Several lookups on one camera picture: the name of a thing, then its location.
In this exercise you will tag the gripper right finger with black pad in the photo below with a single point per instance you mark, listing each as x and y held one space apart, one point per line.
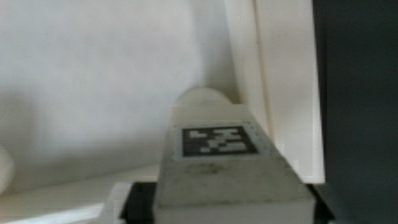
324 213

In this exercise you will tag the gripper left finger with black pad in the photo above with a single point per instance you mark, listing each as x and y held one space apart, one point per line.
129 205

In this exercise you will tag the white table leg with tag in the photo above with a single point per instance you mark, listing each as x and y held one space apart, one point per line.
228 183

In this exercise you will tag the white square table top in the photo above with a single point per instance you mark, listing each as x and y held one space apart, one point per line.
102 58

